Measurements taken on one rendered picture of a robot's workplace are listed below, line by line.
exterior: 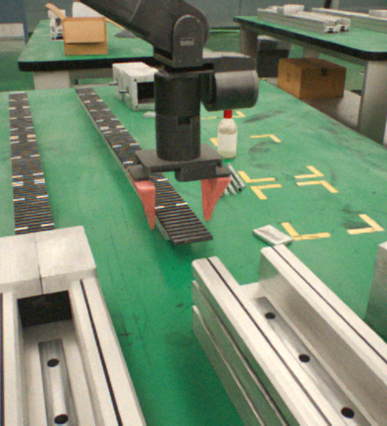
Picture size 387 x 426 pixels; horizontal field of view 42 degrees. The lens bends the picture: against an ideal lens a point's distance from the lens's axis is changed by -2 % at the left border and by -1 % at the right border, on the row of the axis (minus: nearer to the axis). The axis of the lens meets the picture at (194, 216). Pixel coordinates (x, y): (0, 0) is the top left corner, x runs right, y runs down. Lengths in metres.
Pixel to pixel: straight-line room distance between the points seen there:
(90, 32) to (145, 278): 1.96
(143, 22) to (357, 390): 0.42
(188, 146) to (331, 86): 3.69
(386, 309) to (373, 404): 0.16
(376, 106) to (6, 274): 2.61
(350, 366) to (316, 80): 3.88
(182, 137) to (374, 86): 2.33
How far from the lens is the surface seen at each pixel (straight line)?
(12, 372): 0.38
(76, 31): 2.49
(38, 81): 2.50
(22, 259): 0.49
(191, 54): 0.59
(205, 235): 0.64
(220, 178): 0.65
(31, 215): 0.73
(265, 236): 0.70
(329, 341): 0.43
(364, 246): 0.72
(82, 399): 0.41
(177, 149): 0.63
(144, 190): 0.63
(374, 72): 2.88
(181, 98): 0.61
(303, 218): 0.78
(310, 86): 4.22
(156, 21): 0.58
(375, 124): 2.96
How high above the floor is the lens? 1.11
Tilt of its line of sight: 26 degrees down
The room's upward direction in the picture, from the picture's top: straight up
